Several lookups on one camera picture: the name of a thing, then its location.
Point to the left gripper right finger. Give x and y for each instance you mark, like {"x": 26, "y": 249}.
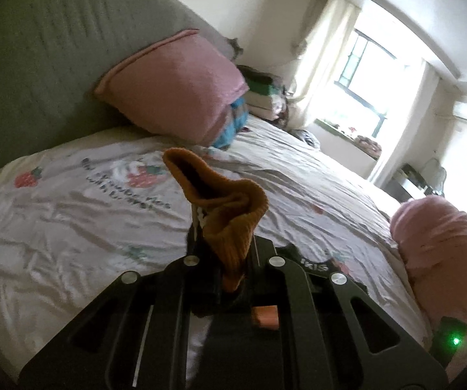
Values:
{"x": 263, "y": 286}

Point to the cream curtain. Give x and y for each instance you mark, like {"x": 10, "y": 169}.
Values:
{"x": 318, "y": 53}

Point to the pink quilted pillow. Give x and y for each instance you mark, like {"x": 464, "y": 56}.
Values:
{"x": 180, "y": 87}

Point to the stack of folded clothes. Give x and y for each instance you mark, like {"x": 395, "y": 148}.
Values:
{"x": 266, "y": 97}

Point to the pink rolled blanket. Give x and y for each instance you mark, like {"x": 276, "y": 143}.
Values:
{"x": 431, "y": 235}

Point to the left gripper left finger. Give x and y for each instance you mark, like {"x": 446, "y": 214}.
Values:
{"x": 201, "y": 269}

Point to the blue striped pillow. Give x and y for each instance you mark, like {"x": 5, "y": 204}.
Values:
{"x": 237, "y": 119}

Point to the black orange small garment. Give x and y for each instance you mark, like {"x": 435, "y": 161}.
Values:
{"x": 226, "y": 211}

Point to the window with dark frame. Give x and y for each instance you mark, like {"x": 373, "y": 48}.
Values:
{"x": 364, "y": 85}

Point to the strawberry print bed sheet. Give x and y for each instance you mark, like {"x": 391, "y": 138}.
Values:
{"x": 75, "y": 217}

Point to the grey quilted headboard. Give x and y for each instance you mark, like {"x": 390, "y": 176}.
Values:
{"x": 54, "y": 52}

